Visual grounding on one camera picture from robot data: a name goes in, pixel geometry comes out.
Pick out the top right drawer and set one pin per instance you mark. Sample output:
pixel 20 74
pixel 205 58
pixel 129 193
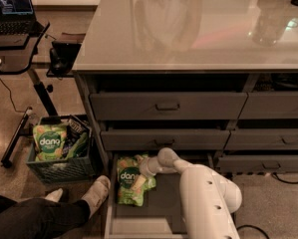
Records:
pixel 270 105

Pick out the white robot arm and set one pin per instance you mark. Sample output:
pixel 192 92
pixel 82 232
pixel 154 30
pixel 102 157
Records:
pixel 207 198

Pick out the open bottom left drawer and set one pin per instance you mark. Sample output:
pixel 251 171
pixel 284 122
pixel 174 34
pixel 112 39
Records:
pixel 160 217

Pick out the black kettle chip bag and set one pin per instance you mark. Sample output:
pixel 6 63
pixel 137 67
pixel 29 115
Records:
pixel 75 127

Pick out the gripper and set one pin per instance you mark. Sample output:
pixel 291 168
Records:
pixel 145 167

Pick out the right white slipper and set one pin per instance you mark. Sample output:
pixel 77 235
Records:
pixel 97 194

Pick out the green snack bag in crate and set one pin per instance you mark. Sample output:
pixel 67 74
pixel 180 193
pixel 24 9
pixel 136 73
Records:
pixel 78 148

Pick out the bottom right drawer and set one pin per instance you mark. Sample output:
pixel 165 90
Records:
pixel 262 163

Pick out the black laptop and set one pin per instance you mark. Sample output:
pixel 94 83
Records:
pixel 16 17

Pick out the top left drawer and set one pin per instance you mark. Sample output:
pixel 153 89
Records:
pixel 167 106

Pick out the black laptop stand desk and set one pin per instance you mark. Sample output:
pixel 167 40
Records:
pixel 17 62

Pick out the left white slipper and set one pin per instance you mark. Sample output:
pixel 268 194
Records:
pixel 55 195

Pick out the green chip bag in crate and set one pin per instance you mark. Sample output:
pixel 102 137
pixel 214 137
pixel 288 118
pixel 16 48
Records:
pixel 49 140

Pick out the dark plastic crate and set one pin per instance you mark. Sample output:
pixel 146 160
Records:
pixel 65 169

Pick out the person leg in black trousers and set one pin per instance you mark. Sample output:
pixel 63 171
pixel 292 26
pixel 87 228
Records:
pixel 40 218

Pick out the green rice chip bag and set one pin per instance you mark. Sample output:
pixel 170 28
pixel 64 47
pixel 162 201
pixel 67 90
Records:
pixel 128 168

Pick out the white slipper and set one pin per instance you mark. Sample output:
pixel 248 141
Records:
pixel 55 195
pixel 97 194

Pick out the middle left drawer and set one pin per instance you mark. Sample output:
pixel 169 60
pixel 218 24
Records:
pixel 156 138

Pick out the grey cabinet with counter top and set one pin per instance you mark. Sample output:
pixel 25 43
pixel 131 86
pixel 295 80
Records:
pixel 154 46

